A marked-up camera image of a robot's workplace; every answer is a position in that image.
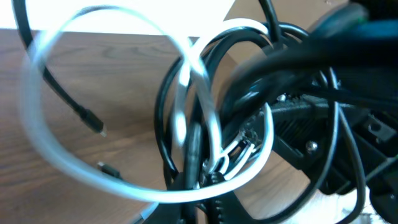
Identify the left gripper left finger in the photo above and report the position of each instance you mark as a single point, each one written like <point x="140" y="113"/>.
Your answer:
<point x="177" y="213"/>

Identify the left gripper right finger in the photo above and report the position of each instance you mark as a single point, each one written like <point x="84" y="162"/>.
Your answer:
<point x="226" y="209"/>

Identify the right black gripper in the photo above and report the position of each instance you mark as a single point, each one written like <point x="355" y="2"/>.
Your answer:
<point x="301" y="109"/>

